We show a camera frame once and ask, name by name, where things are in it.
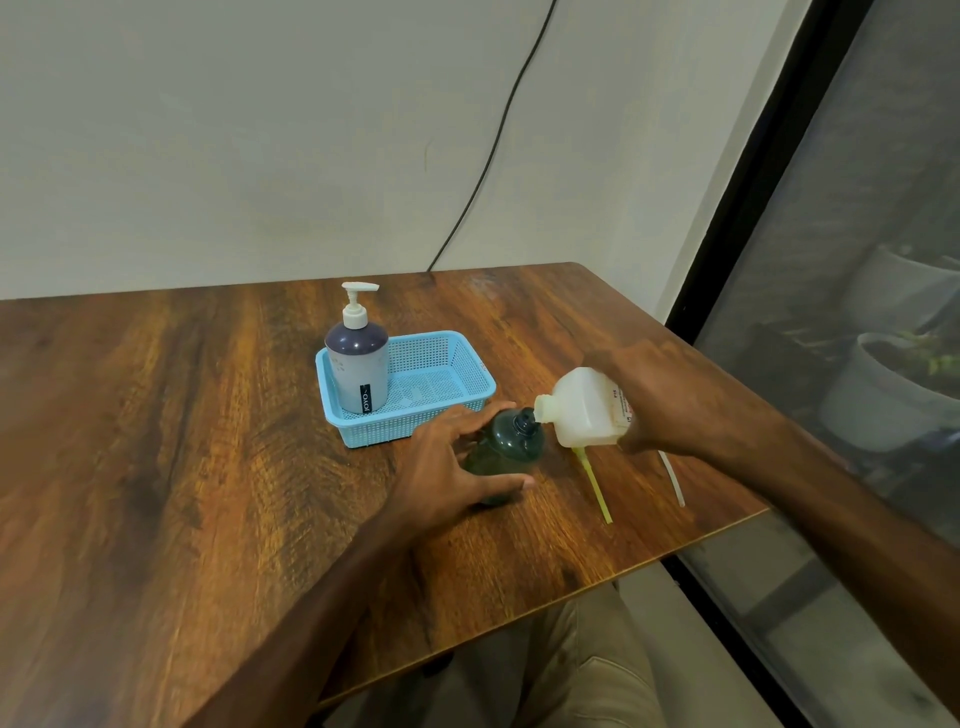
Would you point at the person's left hand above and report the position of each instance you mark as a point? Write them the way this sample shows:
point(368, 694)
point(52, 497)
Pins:
point(431, 480)

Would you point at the dark green pump head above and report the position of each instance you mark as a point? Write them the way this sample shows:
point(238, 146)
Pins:
point(596, 487)

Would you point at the person's right forearm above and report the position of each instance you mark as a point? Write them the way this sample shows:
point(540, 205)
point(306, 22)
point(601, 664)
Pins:
point(862, 525)

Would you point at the person's right hand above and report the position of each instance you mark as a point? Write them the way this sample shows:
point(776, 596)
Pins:
point(675, 401)

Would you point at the person's beige trousers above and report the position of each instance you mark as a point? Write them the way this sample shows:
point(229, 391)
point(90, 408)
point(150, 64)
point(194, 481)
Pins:
point(540, 667)

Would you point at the person's left forearm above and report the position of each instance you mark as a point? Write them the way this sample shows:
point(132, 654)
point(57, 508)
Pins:
point(300, 637)

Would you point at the large translucent bottle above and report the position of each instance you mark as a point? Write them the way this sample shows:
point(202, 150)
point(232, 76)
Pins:
point(589, 409)

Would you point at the small dark green bottle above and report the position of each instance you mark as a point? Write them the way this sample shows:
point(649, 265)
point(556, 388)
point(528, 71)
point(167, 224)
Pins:
point(510, 450)

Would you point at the white plant pot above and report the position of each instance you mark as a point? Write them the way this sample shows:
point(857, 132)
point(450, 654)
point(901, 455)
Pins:
point(870, 405)
point(892, 289)

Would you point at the blue plastic basket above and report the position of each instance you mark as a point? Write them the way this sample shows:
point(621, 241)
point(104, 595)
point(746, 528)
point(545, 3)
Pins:
point(435, 375)

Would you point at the short white pump head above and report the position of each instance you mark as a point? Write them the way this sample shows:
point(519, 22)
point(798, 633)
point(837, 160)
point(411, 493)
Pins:
point(355, 311)

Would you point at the green plant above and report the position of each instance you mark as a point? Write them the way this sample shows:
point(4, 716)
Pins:
point(934, 356)

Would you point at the small purple and white bottle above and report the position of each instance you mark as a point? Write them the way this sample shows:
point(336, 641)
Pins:
point(360, 371)

